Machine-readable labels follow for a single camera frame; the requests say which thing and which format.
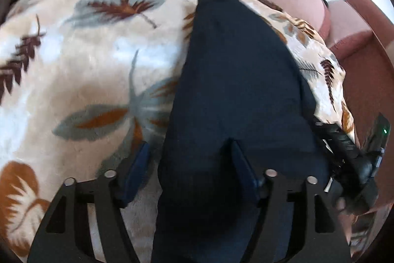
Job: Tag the leaf print blanket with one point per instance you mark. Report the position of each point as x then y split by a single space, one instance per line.
77 65

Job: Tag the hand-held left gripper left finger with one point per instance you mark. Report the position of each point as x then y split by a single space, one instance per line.
138 164

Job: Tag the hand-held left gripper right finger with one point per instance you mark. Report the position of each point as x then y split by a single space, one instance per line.
244 167

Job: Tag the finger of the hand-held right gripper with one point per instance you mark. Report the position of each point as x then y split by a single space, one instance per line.
338 142

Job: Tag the dark navy garment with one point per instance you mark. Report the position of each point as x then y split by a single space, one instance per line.
231 81

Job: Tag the reddish brown sofa armrest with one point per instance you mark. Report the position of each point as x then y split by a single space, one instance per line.
369 81

